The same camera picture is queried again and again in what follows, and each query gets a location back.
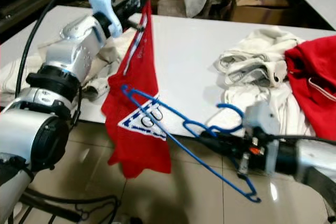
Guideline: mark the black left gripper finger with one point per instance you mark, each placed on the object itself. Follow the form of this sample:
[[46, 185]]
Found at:
[[138, 18], [136, 2]]

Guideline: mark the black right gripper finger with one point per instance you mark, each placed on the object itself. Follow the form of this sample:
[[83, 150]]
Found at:
[[221, 148], [219, 137]]

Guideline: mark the blue plastic hanger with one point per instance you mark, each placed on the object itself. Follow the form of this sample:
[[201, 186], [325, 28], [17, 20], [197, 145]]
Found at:
[[231, 106]]

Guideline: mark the red shirt with logo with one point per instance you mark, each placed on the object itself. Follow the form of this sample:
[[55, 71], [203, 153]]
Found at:
[[136, 153]]

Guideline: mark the cream cotton garment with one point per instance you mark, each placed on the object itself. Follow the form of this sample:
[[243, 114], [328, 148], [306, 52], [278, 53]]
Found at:
[[289, 108], [257, 51]]

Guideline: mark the dark low console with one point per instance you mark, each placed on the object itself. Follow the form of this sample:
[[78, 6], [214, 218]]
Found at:
[[26, 3]]

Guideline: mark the red shirt white piping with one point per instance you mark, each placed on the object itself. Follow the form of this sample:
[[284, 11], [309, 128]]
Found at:
[[315, 61]]

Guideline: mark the open cardboard box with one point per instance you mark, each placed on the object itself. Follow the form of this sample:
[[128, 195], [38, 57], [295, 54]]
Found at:
[[262, 11]]

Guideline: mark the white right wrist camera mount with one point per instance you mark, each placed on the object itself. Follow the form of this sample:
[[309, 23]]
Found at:
[[262, 116]]

